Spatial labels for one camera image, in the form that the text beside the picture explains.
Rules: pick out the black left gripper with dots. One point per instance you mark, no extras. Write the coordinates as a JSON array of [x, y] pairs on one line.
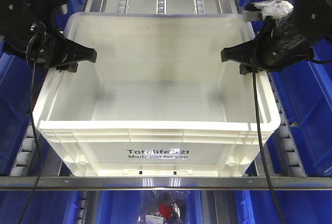
[[40, 44]]

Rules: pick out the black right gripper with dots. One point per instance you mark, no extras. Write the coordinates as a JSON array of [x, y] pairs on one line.
[[279, 44]]

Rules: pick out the white plastic tote bin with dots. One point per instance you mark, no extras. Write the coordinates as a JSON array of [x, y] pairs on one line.
[[158, 101]]

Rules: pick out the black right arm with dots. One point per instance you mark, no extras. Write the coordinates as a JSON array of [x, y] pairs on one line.
[[313, 20]]

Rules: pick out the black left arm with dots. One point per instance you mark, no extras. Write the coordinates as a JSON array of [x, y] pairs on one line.
[[41, 8]]

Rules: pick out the blue bin left shelf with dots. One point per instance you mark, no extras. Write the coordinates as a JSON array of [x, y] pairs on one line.
[[16, 78]]

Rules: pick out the metal front shelf bar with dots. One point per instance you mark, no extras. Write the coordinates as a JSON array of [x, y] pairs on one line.
[[44, 183]]

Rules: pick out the right roller track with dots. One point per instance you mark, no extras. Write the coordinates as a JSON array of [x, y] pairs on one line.
[[285, 145]]

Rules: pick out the roller track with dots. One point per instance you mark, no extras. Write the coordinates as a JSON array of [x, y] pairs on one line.
[[285, 145], [25, 154]]

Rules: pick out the left roller track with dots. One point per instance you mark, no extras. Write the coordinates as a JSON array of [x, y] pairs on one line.
[[25, 154]]

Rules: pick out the plastic bag with items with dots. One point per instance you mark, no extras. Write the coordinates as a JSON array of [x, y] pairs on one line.
[[163, 206]]

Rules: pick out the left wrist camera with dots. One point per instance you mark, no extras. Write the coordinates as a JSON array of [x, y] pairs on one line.
[[60, 6]]

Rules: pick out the right wrist camera wrapped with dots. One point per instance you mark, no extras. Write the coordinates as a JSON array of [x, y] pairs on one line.
[[258, 11]]

